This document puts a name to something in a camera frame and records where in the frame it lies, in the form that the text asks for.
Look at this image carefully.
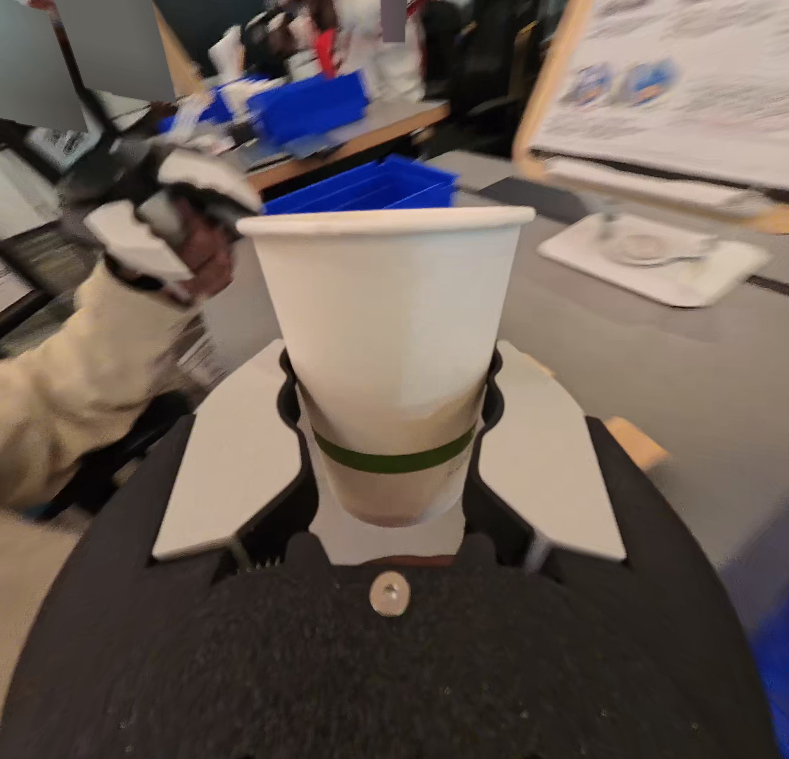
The printed instruction sheet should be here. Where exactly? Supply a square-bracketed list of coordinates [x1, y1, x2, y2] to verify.
[542, 0, 789, 187]

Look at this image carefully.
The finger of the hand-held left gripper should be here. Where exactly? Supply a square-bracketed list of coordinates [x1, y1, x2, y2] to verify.
[157, 146, 265, 214]

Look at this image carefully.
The wooden edge background table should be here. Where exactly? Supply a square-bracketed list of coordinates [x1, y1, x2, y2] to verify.
[247, 97, 451, 190]

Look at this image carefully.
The person's left forearm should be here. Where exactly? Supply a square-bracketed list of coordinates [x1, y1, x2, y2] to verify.
[0, 260, 207, 516]

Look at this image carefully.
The metal stand bracket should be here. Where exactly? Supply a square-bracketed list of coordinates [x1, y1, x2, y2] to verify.
[592, 192, 722, 267]

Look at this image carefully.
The person's cream hoodie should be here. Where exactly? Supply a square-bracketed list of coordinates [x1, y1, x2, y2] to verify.
[0, 513, 93, 698]

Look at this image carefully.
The person's left hand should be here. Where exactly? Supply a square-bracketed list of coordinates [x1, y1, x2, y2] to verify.
[178, 198, 240, 299]

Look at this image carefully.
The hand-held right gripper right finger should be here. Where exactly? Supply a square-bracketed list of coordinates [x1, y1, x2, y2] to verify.
[464, 339, 628, 569]

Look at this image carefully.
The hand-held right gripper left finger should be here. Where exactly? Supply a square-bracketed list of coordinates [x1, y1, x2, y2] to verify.
[151, 342, 319, 567]

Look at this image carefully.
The wooden cube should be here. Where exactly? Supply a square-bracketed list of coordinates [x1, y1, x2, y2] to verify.
[604, 415, 671, 472]

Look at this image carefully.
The wooden instruction board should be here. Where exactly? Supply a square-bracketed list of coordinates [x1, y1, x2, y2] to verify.
[513, 0, 789, 233]

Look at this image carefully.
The white paper cup green band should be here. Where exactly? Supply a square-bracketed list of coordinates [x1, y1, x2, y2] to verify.
[236, 206, 537, 529]

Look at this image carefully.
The black office chair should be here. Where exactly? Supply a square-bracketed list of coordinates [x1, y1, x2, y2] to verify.
[425, 0, 543, 156]

